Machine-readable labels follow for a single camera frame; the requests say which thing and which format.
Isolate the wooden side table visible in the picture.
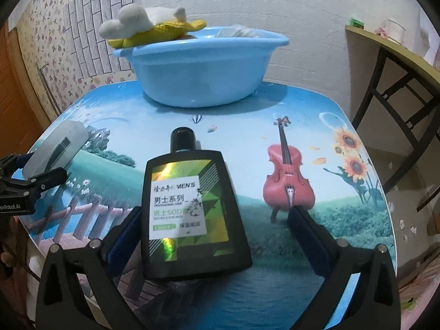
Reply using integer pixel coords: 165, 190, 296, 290
344, 24, 440, 214

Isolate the blue plastic basin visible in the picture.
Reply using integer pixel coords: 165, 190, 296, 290
113, 26, 289, 108

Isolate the long clear plastic case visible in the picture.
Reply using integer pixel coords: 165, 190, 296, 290
22, 121, 89, 180

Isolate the dustpan with handle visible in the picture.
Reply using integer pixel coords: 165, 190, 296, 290
35, 63, 63, 116

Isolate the white plush with yellow net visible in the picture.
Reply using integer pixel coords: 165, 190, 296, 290
98, 3, 207, 49

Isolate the black lotion bottle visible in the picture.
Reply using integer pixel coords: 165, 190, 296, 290
141, 127, 252, 280

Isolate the green small box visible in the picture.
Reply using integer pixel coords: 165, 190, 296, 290
350, 18, 365, 29

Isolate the clear box of floss picks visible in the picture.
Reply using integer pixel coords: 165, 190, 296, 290
216, 25, 260, 38

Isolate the wooden door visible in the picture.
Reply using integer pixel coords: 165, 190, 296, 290
0, 24, 51, 156

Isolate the white cup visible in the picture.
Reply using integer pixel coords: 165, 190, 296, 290
385, 19, 406, 45

